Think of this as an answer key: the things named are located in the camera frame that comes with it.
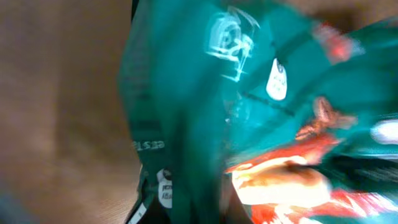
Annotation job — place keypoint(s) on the green Nescafe coffee bag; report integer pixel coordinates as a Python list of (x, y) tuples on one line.
[(252, 112)]

